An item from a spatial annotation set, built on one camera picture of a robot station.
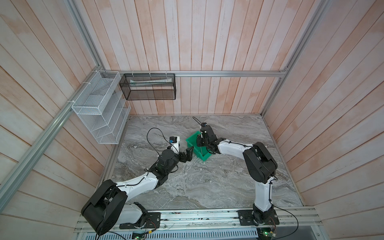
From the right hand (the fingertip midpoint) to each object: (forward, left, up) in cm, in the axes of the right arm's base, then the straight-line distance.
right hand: (198, 138), depth 99 cm
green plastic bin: (-10, -2, -2) cm, 10 cm away
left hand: (-14, +7, +10) cm, 19 cm away
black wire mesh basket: (+30, +36, +20) cm, 51 cm away
